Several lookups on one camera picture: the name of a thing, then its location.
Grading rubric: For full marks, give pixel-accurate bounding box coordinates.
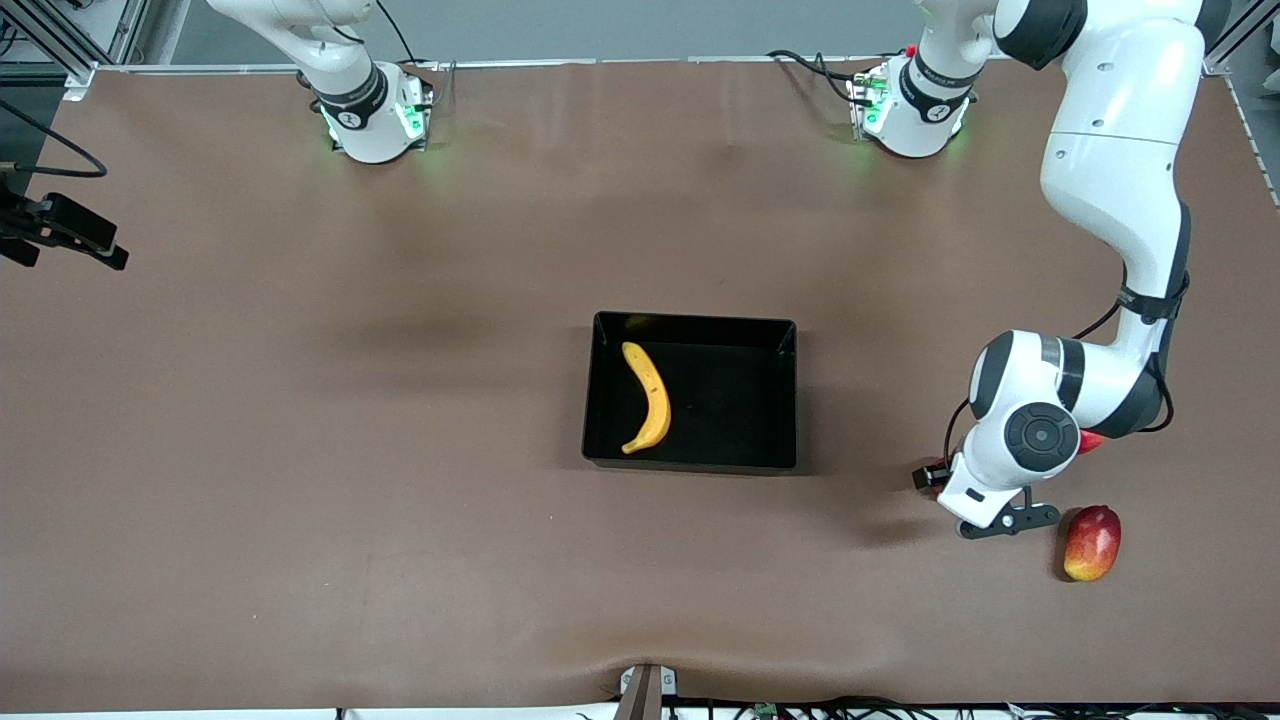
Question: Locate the black plastic box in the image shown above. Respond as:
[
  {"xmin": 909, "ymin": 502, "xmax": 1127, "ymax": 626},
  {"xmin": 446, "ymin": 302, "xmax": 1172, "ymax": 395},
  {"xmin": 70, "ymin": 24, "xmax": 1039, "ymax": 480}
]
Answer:
[{"xmin": 581, "ymin": 311, "xmax": 799, "ymax": 475}]

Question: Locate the yellow banana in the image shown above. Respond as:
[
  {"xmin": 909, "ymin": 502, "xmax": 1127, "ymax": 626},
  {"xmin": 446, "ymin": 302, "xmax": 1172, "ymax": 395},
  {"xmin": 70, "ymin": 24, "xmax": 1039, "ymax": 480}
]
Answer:
[{"xmin": 620, "ymin": 341, "xmax": 673, "ymax": 455}]

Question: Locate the red yellow mango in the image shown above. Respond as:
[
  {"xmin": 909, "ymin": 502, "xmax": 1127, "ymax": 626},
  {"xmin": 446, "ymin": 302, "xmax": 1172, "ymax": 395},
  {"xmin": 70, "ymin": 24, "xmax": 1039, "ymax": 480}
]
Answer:
[{"xmin": 1062, "ymin": 505, "xmax": 1122, "ymax": 583}]

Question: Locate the large table mat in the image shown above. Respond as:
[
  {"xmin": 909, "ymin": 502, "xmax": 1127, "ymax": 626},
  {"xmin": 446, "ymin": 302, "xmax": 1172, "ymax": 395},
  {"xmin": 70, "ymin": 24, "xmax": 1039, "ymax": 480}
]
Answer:
[{"xmin": 0, "ymin": 55, "xmax": 1280, "ymax": 713}]

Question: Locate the aluminium corner profile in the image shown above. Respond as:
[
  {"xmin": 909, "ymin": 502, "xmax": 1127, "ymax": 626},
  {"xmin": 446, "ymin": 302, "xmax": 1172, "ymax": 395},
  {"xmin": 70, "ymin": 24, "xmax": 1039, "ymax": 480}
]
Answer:
[{"xmin": 1200, "ymin": 0, "xmax": 1280, "ymax": 76}]

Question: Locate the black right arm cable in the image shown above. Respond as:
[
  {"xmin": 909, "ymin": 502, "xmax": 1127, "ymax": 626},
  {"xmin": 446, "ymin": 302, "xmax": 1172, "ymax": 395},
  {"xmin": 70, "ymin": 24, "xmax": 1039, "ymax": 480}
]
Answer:
[{"xmin": 0, "ymin": 98, "xmax": 108, "ymax": 180}]

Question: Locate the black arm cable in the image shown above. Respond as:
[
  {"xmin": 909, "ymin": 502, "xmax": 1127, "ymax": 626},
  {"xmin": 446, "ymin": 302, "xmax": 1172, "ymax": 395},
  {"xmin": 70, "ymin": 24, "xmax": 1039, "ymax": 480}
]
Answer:
[
  {"xmin": 0, "ymin": 98, "xmax": 108, "ymax": 180},
  {"xmin": 943, "ymin": 270, "xmax": 1193, "ymax": 471}
]

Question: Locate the aluminium frame with black struts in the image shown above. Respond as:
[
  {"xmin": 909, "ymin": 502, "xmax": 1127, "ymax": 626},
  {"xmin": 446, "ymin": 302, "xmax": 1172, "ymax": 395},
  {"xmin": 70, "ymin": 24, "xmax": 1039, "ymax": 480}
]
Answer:
[{"xmin": 0, "ymin": 0, "xmax": 151, "ymax": 101}]

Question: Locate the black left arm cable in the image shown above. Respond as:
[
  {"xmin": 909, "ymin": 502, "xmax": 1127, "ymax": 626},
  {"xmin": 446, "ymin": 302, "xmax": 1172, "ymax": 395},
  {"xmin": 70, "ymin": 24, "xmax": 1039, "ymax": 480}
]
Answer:
[{"xmin": 943, "ymin": 270, "xmax": 1193, "ymax": 471}]

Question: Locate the grey metal camera mount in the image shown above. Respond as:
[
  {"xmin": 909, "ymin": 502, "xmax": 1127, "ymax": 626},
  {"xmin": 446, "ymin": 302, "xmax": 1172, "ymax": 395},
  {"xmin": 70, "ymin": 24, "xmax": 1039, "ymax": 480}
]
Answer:
[{"xmin": 612, "ymin": 663, "xmax": 679, "ymax": 720}]

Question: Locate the black right base cable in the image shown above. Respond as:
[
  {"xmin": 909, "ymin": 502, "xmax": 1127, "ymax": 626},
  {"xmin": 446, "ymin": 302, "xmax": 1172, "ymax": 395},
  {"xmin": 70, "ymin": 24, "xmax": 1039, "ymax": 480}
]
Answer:
[{"xmin": 373, "ymin": 0, "xmax": 419, "ymax": 66}]

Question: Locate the black base cable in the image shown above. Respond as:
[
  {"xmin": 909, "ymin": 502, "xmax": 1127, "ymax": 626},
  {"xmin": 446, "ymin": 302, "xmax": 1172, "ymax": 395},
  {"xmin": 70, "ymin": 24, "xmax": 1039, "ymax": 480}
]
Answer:
[
  {"xmin": 766, "ymin": 48, "xmax": 906, "ymax": 106},
  {"xmin": 373, "ymin": 0, "xmax": 419, "ymax": 66}
]

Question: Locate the black left base cable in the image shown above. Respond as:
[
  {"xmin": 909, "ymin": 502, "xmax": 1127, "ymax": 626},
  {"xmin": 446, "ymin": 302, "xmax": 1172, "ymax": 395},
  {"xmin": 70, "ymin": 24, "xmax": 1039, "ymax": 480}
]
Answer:
[{"xmin": 766, "ymin": 48, "xmax": 906, "ymax": 106}]

